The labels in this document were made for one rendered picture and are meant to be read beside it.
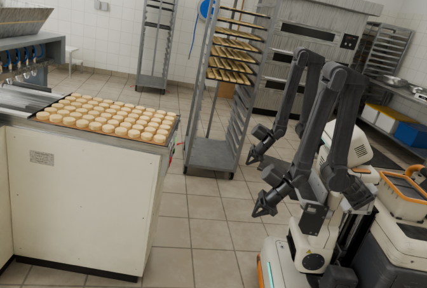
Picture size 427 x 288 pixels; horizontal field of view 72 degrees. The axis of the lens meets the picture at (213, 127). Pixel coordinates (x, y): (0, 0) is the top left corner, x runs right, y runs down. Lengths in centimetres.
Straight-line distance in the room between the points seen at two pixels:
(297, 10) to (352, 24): 94
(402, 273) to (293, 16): 393
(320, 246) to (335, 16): 407
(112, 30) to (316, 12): 333
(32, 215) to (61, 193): 22
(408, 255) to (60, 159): 151
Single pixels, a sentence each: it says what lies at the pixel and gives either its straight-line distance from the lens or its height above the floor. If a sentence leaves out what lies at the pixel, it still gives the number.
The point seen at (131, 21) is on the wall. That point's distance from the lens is 554.
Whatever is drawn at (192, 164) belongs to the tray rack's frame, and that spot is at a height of 15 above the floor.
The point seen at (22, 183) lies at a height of 55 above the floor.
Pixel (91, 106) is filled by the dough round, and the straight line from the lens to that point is 158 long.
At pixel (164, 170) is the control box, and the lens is 144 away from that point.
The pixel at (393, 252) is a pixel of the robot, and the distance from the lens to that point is 146.
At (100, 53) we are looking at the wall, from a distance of 570.
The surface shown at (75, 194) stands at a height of 55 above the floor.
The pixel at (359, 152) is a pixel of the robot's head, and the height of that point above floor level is 108.
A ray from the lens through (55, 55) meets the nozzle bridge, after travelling 191.
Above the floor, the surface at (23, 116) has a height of 89.
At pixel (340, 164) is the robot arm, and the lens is 114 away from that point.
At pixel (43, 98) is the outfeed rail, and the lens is 180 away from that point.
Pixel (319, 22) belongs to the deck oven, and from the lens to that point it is 501.
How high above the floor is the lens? 148
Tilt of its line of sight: 22 degrees down
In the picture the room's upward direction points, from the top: 12 degrees clockwise
